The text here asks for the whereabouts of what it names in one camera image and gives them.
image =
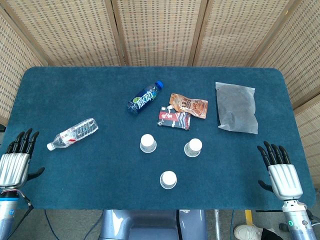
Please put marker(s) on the blue drink bottle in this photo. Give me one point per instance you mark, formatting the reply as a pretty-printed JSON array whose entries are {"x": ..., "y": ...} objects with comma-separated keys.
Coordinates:
[{"x": 142, "y": 101}]

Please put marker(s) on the metal table leg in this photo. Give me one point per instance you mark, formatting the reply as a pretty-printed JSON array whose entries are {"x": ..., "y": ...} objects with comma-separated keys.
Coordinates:
[{"x": 217, "y": 222}]

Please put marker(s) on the orange snack pouch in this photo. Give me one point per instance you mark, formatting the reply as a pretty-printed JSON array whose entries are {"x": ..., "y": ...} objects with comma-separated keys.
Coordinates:
[{"x": 192, "y": 106}]

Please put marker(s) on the grey translucent plastic bag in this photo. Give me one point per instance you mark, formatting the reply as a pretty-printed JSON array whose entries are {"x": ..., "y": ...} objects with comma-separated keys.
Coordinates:
[{"x": 236, "y": 107}]

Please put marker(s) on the blue-grey robot torso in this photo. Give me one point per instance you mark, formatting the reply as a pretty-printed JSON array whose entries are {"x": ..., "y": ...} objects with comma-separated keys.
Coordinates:
[{"x": 150, "y": 225}]

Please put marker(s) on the blue felt table cover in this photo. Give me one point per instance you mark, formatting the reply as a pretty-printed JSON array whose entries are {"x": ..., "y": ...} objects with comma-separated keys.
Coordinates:
[{"x": 100, "y": 175}]

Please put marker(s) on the black trouser leg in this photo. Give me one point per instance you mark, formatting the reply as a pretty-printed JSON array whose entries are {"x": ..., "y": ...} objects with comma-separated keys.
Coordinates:
[{"x": 271, "y": 235}]

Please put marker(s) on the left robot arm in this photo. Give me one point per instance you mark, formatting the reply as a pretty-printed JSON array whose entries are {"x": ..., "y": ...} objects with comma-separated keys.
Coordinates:
[{"x": 6, "y": 215}]

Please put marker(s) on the white paper cup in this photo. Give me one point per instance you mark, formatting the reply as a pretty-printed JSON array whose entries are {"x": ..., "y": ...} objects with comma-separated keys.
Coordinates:
[
  {"x": 193, "y": 148},
  {"x": 148, "y": 143},
  {"x": 168, "y": 180}
]

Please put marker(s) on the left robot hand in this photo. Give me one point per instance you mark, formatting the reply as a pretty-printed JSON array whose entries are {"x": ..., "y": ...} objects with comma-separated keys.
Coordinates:
[{"x": 12, "y": 167}]

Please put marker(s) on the white shoe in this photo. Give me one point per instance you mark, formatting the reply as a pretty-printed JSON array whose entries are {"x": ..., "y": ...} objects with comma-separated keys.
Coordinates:
[{"x": 246, "y": 232}]

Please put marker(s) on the clear plastic water bottle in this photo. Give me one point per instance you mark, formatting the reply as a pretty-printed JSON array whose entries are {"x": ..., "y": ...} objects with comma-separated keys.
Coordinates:
[{"x": 75, "y": 133}]

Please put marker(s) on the woven bamboo folding screen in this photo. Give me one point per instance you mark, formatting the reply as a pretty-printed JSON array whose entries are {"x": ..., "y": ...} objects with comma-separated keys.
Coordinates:
[{"x": 160, "y": 30}]

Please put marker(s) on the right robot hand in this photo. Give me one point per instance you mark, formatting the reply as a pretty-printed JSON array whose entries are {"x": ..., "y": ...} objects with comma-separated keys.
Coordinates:
[{"x": 285, "y": 180}]

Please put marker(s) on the black red snack packet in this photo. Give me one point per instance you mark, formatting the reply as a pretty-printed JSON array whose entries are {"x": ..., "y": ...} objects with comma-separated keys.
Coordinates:
[{"x": 172, "y": 120}]

